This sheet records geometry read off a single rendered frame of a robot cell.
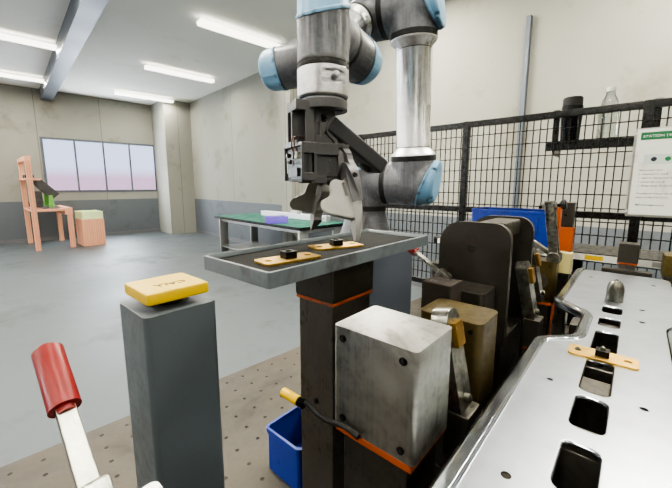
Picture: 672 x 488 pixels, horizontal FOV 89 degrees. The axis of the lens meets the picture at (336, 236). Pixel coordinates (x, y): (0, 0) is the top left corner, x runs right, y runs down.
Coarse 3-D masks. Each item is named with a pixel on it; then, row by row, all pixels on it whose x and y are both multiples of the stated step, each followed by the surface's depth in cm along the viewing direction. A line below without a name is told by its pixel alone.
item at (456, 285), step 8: (424, 280) 57; (432, 280) 57; (440, 280) 57; (448, 280) 57; (456, 280) 57; (424, 288) 57; (432, 288) 56; (440, 288) 55; (448, 288) 54; (456, 288) 56; (424, 296) 57; (432, 296) 56; (440, 296) 55; (448, 296) 54; (456, 296) 56; (424, 304) 57
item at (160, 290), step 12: (168, 276) 37; (180, 276) 37; (192, 276) 37; (132, 288) 33; (144, 288) 33; (156, 288) 33; (168, 288) 33; (180, 288) 33; (192, 288) 34; (204, 288) 35; (144, 300) 31; (156, 300) 31; (168, 300) 32; (180, 300) 35
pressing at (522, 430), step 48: (576, 288) 86; (576, 336) 58; (624, 336) 59; (528, 384) 45; (576, 384) 45; (624, 384) 45; (480, 432) 36; (528, 432) 36; (576, 432) 36; (624, 432) 36; (480, 480) 30; (528, 480) 30; (624, 480) 30
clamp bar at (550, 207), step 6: (546, 204) 93; (552, 204) 92; (558, 204) 92; (564, 204) 91; (546, 210) 93; (552, 210) 92; (546, 216) 93; (552, 216) 92; (546, 222) 94; (552, 222) 93; (546, 228) 94; (552, 228) 93; (552, 234) 93; (552, 240) 93; (558, 240) 95; (552, 246) 93; (558, 246) 95; (552, 252) 93; (558, 252) 95
